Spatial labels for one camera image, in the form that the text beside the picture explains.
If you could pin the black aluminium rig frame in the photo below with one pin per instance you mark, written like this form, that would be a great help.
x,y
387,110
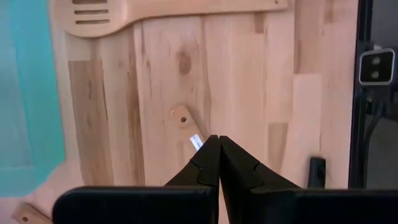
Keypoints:
x,y
356,140

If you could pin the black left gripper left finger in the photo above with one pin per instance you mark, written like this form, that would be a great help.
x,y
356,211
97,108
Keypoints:
x,y
140,205

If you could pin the grey depth camera box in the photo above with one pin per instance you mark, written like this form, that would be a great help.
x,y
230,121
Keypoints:
x,y
367,67

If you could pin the brown wooden spoon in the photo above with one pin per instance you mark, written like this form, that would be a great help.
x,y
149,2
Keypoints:
x,y
35,216

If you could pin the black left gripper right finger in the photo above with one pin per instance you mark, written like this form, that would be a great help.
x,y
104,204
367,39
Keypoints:
x,y
311,208

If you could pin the small black bracket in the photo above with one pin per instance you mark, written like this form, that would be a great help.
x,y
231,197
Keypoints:
x,y
316,172

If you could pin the teal translucent plastic bin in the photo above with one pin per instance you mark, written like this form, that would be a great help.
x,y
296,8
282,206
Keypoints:
x,y
34,93

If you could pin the wooden slotted spatula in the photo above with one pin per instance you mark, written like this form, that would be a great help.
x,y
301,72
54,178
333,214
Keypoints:
x,y
186,7

